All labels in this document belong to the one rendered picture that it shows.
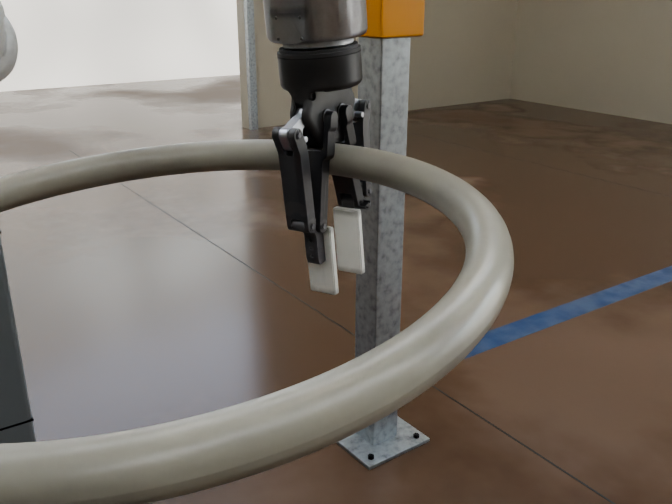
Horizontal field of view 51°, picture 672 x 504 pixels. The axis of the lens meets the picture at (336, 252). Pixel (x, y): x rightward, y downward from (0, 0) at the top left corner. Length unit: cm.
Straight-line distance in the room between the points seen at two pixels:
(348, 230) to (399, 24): 85
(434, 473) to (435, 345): 147
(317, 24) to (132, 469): 42
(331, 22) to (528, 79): 714
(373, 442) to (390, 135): 78
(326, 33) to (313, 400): 38
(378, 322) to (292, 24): 115
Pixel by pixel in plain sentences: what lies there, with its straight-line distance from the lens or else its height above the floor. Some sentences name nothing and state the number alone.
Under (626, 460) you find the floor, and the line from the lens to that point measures 197.
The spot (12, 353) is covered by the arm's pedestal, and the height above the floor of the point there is 53.
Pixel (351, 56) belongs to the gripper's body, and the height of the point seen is 104.
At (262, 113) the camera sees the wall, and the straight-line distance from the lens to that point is 605.
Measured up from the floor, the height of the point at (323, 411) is 93.
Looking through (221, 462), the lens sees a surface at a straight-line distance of 30.
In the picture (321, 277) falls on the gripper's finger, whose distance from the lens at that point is 69.
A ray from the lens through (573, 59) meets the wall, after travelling 737.
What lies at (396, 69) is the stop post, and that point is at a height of 93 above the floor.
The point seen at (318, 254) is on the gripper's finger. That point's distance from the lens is 67.
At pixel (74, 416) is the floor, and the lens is 211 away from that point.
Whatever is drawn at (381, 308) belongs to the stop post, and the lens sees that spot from 168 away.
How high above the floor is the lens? 109
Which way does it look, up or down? 20 degrees down
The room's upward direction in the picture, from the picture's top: straight up
